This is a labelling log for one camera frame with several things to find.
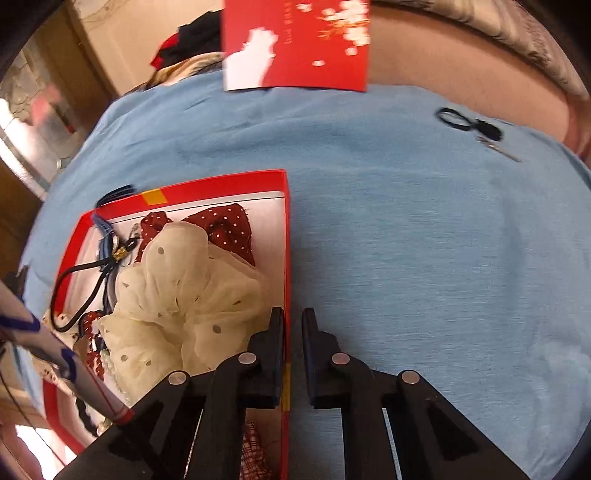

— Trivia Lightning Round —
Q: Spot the white tube with blue print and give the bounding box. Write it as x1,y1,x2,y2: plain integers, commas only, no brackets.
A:
0,276,136,426

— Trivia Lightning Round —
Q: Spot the red bead bracelet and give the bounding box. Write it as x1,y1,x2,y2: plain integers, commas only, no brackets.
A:
79,310,110,376

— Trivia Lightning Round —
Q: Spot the red plaid cloth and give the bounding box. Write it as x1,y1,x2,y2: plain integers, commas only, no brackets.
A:
243,421,271,480

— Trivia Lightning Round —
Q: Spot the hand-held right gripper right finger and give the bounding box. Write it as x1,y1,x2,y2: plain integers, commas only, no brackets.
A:
301,307,532,480

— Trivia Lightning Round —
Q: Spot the blue hair clip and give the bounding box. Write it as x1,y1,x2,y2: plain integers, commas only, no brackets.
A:
91,185,136,315

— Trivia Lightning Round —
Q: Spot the striped floral pillow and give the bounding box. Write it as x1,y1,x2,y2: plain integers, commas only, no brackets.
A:
372,0,591,100

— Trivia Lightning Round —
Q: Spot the pink sofa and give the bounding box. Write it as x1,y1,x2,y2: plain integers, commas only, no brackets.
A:
369,4,591,158

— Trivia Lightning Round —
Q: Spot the dark red polka dot scrunchie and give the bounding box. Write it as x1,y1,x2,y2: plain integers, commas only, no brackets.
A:
140,203,256,267

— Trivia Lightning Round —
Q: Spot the black hair tie gold charm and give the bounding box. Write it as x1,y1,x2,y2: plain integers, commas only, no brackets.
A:
49,236,140,332

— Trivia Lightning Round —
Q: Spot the white pearl bracelet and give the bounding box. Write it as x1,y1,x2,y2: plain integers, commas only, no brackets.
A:
98,348,136,409

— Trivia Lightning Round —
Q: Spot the red floral box lid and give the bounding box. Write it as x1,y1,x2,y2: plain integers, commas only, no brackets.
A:
221,0,373,93

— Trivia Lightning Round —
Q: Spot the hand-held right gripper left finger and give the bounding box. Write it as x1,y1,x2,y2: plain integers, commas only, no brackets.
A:
55,307,289,480

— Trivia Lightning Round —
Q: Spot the silver metal hair clip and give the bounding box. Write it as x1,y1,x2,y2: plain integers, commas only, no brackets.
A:
477,136,523,164

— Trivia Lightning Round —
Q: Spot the light blue towel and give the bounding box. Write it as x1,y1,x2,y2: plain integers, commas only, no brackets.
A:
18,71,591,480

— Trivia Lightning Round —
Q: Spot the red and white box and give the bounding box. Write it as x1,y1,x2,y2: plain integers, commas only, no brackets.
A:
42,169,293,480

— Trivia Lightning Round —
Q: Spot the thin black hair tie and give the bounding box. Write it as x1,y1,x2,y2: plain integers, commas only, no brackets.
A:
435,106,472,133

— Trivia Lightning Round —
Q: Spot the small thick black hair tie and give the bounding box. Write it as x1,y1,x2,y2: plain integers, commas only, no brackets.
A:
473,119,504,142

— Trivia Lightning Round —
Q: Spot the pile of clothes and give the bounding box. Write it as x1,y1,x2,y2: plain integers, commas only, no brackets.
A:
139,13,227,93

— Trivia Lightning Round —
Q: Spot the cream dotted organza scrunchie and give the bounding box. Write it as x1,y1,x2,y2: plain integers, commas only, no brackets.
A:
96,222,278,401

